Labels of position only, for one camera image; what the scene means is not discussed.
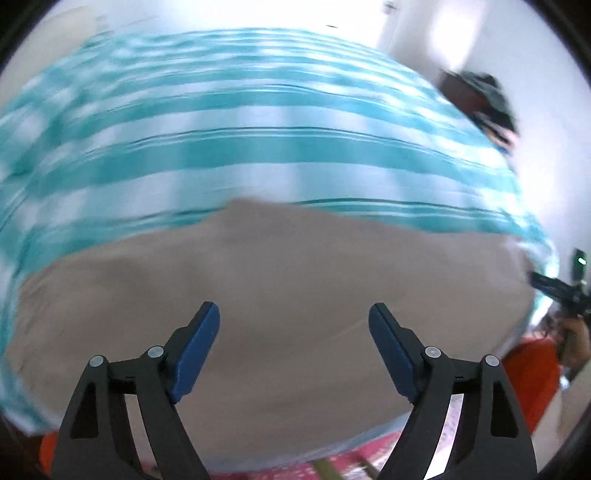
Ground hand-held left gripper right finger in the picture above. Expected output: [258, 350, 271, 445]
[368, 302, 539, 480]

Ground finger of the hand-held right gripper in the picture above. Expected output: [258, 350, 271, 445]
[529, 271, 575, 304]

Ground orange fleece cloth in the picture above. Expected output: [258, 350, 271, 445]
[39, 337, 562, 474]

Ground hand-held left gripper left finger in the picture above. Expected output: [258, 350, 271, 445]
[50, 301, 221, 480]

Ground dark wooden dresser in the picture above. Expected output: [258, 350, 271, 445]
[436, 69, 490, 121]

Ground teal plaid bed blanket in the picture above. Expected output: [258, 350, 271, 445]
[0, 27, 561, 468]

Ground person's right hand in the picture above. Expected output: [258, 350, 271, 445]
[556, 316, 591, 371]

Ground pile of clothes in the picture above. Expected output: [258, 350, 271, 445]
[455, 70, 520, 154]

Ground beige pants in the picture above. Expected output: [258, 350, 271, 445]
[7, 198, 539, 467]

